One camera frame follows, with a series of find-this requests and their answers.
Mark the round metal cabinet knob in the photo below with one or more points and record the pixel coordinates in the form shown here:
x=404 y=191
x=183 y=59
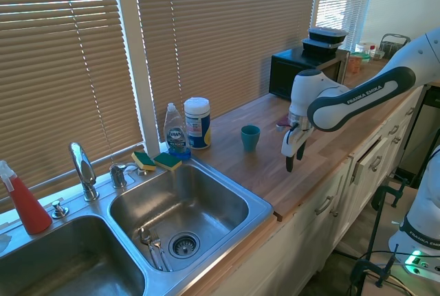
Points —
x=334 y=212
x=397 y=139

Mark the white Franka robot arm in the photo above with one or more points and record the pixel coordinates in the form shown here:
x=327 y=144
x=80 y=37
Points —
x=361 y=100

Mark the black plastic food container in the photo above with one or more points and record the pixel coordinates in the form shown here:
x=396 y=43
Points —
x=318 y=48
x=326 y=35

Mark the wide tan window blind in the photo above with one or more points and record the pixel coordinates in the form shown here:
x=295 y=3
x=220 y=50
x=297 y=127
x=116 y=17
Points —
x=223 y=35
x=62 y=79

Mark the black clamp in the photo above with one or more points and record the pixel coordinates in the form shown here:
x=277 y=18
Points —
x=393 y=191
x=369 y=268

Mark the metal fork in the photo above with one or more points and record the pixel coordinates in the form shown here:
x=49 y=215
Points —
x=159 y=244

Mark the stainless steel double sink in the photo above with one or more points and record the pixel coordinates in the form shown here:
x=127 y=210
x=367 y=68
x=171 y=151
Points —
x=192 y=203

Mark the orange container green lid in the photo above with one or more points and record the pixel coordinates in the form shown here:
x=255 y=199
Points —
x=355 y=64

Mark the teal mug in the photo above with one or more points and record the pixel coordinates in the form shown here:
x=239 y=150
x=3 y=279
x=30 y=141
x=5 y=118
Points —
x=250 y=140

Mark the chrome sink knob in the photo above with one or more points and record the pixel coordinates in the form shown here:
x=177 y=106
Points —
x=60 y=209

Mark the black microwave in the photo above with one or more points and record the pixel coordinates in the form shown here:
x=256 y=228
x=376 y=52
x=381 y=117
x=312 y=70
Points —
x=285 y=73

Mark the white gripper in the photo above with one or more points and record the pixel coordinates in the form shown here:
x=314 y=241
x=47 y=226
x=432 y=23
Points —
x=292 y=141

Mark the narrow white window blind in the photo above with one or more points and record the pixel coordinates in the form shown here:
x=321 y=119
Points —
x=343 y=0

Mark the metal spoon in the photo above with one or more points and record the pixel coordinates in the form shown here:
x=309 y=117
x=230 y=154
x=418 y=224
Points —
x=146 y=237

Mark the chrome gooseneck faucet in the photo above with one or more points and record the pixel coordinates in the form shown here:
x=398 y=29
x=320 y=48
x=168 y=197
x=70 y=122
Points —
x=84 y=169

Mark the metal sink drain strainer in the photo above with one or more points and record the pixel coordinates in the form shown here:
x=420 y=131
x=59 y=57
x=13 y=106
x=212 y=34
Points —
x=184 y=244

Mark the clear dish soap bottle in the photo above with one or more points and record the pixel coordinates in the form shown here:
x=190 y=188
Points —
x=177 y=134

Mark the white yellow wipes canister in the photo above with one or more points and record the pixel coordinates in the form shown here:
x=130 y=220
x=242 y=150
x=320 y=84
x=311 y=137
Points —
x=197 y=124

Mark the red spray bottle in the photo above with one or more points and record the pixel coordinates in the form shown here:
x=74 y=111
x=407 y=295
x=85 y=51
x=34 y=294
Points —
x=29 y=206

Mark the yellow green sponge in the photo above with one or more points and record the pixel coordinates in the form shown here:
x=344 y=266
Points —
x=167 y=162
x=144 y=161

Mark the white jar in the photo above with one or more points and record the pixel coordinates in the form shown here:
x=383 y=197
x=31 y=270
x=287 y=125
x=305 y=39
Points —
x=364 y=48

